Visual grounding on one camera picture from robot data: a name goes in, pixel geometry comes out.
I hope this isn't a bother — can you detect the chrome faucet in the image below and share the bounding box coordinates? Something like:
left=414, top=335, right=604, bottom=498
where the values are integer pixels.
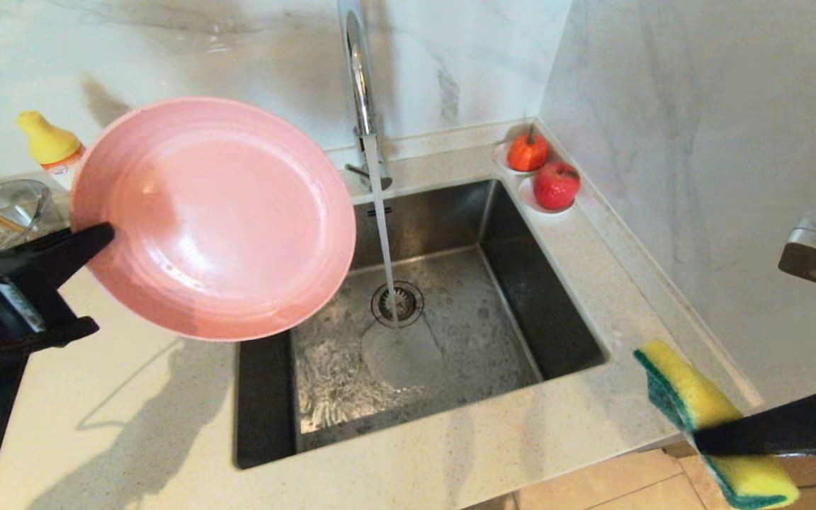
left=336, top=0, right=393, bottom=193

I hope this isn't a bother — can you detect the pink plate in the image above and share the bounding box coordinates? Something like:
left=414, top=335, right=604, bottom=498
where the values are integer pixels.
left=69, top=97, right=358, bottom=343

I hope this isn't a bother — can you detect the small white dish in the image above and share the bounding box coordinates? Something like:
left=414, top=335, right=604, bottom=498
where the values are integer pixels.
left=518, top=176, right=579, bottom=215
left=493, top=140, right=550, bottom=176

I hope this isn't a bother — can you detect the yellow green sponge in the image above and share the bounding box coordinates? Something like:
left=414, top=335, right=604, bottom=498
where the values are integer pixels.
left=633, top=339, right=802, bottom=510

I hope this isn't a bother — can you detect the yellow-capped dish soap bottle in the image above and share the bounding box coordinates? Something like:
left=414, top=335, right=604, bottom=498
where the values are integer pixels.
left=16, top=110, right=87, bottom=191

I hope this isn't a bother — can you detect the red apple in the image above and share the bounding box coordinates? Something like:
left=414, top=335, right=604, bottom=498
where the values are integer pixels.
left=533, top=161, right=582, bottom=211

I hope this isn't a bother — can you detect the metal sink drain strainer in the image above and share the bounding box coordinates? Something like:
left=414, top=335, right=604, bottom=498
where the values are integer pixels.
left=370, top=281, right=424, bottom=329

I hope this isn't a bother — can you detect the stainless steel sink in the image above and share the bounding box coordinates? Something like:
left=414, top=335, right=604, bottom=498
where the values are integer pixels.
left=234, top=177, right=611, bottom=470

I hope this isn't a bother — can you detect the orange red tomato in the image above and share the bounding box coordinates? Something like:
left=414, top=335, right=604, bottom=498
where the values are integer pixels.
left=507, top=126, right=551, bottom=173

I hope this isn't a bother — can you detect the clear glass bowl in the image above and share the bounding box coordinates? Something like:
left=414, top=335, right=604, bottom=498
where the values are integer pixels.
left=0, top=179, right=52, bottom=250

